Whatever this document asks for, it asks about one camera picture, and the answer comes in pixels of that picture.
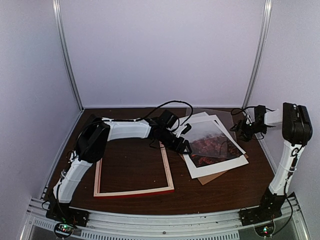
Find aluminium corner post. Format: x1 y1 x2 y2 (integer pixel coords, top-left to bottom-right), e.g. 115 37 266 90
242 0 273 108
52 0 84 112

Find pink wooden picture frame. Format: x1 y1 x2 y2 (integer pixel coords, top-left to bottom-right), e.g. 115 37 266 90
93 139 175 199

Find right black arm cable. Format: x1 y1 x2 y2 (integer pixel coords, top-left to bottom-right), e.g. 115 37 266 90
230 106 256 117

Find left aluminium corner post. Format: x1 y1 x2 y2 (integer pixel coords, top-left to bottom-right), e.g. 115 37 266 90
52 0 84 112

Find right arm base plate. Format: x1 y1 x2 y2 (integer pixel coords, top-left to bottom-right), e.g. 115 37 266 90
239 207 282 226

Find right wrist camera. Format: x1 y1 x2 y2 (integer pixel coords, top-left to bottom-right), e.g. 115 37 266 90
243 112 252 125

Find right aluminium corner post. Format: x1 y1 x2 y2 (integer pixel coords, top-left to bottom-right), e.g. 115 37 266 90
242 0 273 108

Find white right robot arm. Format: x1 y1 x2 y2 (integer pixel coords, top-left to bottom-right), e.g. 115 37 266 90
230 102 313 221

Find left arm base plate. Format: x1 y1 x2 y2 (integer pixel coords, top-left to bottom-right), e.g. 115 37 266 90
45 206 90 227

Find clear acrylic sheet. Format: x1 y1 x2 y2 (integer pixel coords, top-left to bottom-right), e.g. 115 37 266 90
186 107 248 159

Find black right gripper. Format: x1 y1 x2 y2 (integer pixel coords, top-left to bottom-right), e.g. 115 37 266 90
230 119 267 142

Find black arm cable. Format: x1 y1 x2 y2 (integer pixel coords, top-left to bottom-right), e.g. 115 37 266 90
230 106 256 117
144 100 195 126

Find red landscape photo print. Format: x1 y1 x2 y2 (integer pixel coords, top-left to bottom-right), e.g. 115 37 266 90
184 112 246 167

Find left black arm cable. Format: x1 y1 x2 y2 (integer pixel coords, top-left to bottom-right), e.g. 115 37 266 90
144 100 195 126

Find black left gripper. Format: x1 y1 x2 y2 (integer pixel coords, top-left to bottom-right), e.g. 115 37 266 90
159 128 193 155

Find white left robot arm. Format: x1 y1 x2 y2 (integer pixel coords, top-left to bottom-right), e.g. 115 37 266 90
48 110 192 222

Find aluminium front rail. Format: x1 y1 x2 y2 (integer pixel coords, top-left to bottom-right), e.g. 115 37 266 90
18 197 311 240

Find brown backing board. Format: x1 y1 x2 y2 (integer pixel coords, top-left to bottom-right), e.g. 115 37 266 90
180 154 249 185

